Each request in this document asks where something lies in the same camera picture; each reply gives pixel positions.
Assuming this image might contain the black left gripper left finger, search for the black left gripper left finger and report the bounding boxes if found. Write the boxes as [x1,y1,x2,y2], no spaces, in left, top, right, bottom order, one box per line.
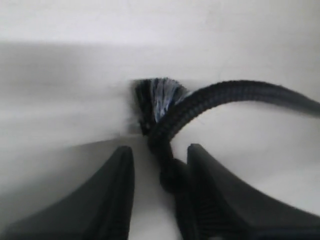
[2,146,135,240]

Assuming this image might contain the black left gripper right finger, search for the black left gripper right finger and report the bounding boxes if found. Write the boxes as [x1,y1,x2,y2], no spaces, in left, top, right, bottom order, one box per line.
[187,144,320,240]

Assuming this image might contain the black braided rope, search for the black braided rope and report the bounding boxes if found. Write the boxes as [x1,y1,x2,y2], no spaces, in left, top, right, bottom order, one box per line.
[129,77,320,240]

